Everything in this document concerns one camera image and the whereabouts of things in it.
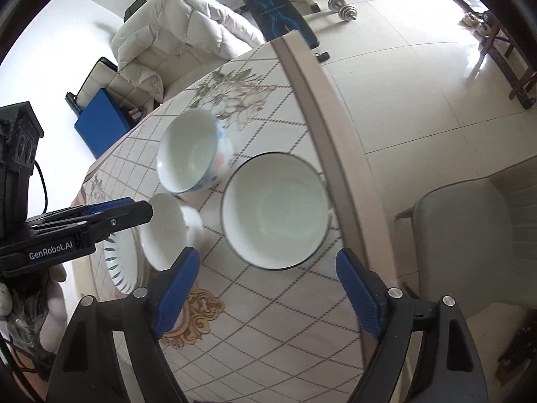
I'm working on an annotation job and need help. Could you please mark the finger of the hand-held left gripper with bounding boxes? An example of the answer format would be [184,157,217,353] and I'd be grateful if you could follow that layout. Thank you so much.
[27,201,154,242]
[84,198,136,216]

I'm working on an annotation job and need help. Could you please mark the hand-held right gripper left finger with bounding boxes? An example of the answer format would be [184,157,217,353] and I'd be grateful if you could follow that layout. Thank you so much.
[50,247,200,403]

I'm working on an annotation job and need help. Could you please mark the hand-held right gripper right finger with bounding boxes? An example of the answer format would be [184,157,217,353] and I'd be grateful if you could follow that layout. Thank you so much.
[336,248,489,403]

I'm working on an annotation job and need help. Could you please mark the small plain white bowl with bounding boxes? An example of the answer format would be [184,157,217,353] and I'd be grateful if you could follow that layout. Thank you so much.
[140,193,204,271]

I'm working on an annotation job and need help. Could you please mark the blue striped plate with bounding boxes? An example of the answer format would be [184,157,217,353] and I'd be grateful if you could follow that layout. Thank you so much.
[104,229,141,295]

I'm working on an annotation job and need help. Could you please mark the white floral bowl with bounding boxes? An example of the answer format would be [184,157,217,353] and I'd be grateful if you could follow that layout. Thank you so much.
[156,108,234,196]

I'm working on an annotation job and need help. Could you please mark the white bowl with dark rim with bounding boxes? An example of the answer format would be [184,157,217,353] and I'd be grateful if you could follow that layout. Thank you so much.
[220,152,334,271]

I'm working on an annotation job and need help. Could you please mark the person's left hand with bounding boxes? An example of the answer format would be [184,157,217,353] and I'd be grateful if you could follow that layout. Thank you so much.
[0,265,68,357]

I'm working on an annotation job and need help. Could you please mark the diamond pattern floral tablecloth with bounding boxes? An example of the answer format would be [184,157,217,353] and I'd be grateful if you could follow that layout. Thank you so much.
[71,34,399,403]

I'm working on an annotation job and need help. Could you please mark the blue folded mat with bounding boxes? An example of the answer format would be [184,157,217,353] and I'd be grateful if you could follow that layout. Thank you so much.
[75,89,145,160]

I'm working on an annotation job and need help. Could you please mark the grey chair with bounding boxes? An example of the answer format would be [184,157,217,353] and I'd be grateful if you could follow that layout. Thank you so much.
[394,174,537,320]

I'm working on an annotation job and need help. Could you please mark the cream upholstered chair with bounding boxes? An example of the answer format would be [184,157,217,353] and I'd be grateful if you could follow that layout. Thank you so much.
[119,46,236,103]

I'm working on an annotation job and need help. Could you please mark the white down jacket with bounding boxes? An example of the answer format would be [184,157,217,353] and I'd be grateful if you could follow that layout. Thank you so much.
[111,0,265,105]

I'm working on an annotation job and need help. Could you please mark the black blue weight bench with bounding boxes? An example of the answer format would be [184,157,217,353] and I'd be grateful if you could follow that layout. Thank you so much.
[240,0,330,63]

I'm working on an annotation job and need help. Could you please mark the dark wooden chair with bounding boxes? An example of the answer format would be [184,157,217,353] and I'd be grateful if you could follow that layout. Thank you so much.
[478,10,537,110]

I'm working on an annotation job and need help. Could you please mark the chrome dumbbell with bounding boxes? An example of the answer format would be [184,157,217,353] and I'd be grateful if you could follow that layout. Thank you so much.
[328,0,358,21]

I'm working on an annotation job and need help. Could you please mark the pair of light shoes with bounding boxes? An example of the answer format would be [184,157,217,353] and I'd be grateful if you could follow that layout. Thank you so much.
[461,12,489,34]

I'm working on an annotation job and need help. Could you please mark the black cable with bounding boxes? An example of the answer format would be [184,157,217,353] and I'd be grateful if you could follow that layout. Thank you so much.
[33,160,48,216]

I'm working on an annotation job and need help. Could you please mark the cream folding chair black frame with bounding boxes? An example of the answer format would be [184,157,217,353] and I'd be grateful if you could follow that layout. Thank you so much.
[65,56,145,118]

